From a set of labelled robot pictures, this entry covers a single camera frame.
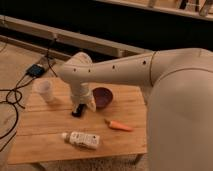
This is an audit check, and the black rectangular box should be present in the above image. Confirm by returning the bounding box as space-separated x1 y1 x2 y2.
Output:
72 104 86 118

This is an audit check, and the orange carrot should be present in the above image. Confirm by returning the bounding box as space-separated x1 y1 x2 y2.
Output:
105 119 133 132

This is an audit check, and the white plastic bottle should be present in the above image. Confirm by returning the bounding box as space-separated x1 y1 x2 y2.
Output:
61 131 100 149

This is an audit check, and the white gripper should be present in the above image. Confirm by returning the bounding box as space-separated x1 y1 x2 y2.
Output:
70 83 96 112

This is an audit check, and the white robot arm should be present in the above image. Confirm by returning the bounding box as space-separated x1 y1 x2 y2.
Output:
59 48 213 171

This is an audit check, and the translucent plastic cup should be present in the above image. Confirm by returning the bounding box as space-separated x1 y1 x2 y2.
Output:
34 80 54 102

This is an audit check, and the dark purple ceramic bowl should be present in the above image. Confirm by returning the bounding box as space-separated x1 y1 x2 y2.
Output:
93 87 113 109

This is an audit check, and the wooden table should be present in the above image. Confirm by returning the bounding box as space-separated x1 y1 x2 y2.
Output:
8 78 147 164

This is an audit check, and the black cable on floor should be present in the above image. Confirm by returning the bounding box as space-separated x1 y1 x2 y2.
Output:
0 74 36 153

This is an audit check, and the black power adapter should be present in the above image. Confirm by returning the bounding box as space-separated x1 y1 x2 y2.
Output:
26 64 45 78

